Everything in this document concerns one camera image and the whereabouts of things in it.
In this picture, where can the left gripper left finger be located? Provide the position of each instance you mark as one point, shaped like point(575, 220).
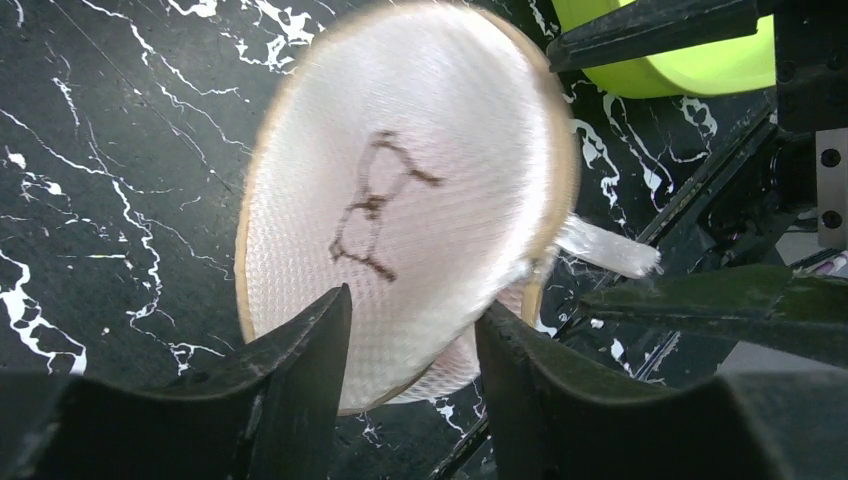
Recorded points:
point(266, 411)

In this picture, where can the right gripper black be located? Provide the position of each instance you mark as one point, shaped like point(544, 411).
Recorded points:
point(803, 164)

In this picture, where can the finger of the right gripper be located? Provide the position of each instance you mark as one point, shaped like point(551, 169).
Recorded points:
point(776, 307)

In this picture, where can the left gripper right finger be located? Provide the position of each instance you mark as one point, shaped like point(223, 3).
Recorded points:
point(556, 414)

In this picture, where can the white mesh laundry bag beige zipper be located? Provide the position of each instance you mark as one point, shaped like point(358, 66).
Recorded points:
point(422, 154)

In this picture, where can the green plastic basin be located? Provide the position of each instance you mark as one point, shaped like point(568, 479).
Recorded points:
point(714, 69)

